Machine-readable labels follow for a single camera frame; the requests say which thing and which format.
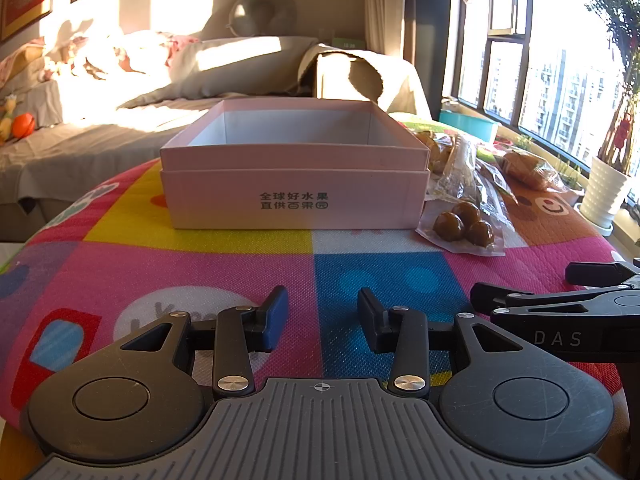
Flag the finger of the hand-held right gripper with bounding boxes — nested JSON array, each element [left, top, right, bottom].
[[470, 282, 640, 315], [565, 261, 640, 288]]

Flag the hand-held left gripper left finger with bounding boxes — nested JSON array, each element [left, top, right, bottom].
[[120, 285, 290, 399]]

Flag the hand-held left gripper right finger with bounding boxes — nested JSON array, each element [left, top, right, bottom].
[[357, 287, 526, 397]]

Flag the clear packet of brown balls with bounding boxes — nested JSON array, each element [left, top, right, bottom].
[[416, 195, 507, 257]]

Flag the pink cardboard box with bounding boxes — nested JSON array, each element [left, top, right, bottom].
[[159, 99, 432, 231]]

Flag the brown bread packet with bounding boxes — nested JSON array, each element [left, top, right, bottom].
[[495, 150, 568, 194]]

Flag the long clear snack bar packet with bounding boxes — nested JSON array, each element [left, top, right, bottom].
[[434, 137, 485, 207]]

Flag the white pot stand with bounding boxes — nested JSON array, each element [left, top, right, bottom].
[[574, 202, 615, 237]]

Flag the tall white plant pot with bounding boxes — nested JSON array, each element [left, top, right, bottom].
[[580, 156, 634, 229]]

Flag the colourful cartoon play mat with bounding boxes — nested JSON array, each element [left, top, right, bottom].
[[0, 112, 632, 441]]

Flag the white planter with grass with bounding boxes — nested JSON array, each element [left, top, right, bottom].
[[551, 159, 586, 207]]

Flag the teal plastic basin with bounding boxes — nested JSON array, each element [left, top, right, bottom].
[[439, 109, 501, 143]]

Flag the tall green plant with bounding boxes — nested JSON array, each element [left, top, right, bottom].
[[577, 0, 640, 177]]

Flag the grey bed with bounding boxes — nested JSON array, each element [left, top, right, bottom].
[[0, 35, 431, 242]]

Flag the white bedside cabinet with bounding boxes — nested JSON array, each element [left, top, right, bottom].
[[315, 52, 372, 102]]

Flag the grey neck pillow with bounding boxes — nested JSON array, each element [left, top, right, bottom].
[[227, 0, 299, 39]]

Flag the beige curtain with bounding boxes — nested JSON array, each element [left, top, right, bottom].
[[362, 0, 417, 59]]

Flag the crumpled floral duvet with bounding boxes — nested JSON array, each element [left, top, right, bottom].
[[45, 29, 201, 82]]

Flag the orange toy ball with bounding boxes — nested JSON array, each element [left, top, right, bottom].
[[11, 112, 36, 140]]

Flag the yellow plush toy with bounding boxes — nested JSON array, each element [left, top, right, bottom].
[[0, 94, 19, 145]]

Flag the floral pink pillow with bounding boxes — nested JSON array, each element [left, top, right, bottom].
[[0, 40, 47, 97]]

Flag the dark window frame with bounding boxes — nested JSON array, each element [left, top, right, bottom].
[[450, 0, 640, 172]]

